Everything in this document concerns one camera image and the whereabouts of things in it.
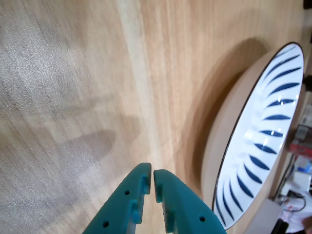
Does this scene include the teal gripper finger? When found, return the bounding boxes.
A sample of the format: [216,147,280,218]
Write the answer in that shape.
[84,162,153,234]
[153,169,228,234]

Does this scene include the grey block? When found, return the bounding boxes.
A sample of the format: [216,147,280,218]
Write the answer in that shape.
[262,197,284,234]

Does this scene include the white box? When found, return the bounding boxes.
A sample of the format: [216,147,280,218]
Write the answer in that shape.
[292,156,312,190]

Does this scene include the white plate with blue petals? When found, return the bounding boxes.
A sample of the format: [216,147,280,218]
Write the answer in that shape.
[201,42,306,231]

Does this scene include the thin black cable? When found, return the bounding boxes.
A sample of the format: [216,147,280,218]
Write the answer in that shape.
[273,153,297,199]

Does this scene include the red and grey box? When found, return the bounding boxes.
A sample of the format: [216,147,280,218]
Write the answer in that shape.
[289,123,312,156]

